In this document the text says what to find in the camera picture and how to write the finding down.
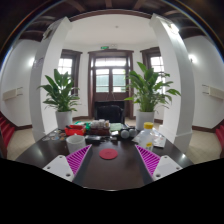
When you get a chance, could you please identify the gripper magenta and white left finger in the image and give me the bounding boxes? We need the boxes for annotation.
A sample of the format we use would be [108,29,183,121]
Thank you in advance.
[44,145,92,182]

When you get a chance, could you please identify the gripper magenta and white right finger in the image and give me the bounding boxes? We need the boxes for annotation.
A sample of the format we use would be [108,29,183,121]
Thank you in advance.
[136,145,182,181]

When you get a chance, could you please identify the white paper cup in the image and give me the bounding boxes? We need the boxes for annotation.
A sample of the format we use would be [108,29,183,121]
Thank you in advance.
[66,135,86,153]

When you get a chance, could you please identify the clear plastic bag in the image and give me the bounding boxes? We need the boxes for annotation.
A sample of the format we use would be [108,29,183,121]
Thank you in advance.
[133,128,166,148]

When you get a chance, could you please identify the clear bottle with yellow cap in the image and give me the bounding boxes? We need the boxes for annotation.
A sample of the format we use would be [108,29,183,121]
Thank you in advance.
[138,122,154,151]

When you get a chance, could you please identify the red box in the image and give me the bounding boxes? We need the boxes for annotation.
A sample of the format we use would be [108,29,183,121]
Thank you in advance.
[65,125,86,136]

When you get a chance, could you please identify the red round coaster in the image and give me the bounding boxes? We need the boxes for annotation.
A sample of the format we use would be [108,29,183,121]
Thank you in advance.
[99,148,118,160]

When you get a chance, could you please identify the grey round speaker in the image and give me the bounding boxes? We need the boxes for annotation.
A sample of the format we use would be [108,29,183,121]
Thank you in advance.
[120,130,130,139]

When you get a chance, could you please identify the tray of small jars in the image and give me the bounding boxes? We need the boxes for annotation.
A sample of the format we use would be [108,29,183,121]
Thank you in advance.
[89,119,110,136]

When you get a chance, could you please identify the green paper sheet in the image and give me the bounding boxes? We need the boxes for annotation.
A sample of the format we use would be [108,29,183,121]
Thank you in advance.
[110,123,124,131]

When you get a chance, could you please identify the black office chair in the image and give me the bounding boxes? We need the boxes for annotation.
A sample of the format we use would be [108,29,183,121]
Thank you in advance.
[96,105,123,123]

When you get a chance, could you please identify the left potted green plant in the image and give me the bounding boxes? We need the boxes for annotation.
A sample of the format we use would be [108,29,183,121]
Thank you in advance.
[39,69,79,130]

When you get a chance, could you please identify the potted green plant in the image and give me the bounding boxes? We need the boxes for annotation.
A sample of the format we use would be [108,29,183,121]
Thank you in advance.
[125,62,180,130]
[39,69,79,130]

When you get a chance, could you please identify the right potted green plant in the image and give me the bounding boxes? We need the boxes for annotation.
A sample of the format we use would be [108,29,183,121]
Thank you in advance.
[125,62,180,130]

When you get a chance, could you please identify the dark wooden double door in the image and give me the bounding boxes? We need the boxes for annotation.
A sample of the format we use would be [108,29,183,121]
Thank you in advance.
[88,49,133,118]

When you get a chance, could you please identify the right white wall radiator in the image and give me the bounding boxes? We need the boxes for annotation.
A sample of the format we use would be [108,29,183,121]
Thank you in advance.
[202,85,224,100]

